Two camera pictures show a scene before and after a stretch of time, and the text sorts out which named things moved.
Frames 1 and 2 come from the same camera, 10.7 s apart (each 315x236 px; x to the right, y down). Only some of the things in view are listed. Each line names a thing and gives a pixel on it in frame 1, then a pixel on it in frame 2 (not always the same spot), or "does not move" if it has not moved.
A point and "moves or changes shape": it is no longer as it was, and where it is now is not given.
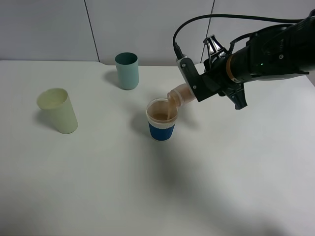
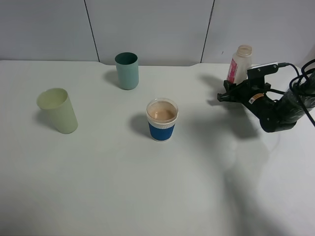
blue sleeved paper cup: x=162 y=116 does not move
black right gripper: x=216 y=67 → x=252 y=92
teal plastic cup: x=127 y=63 does not move
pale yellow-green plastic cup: x=56 y=101 does not move
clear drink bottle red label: x=181 y=94 moves or changes shape
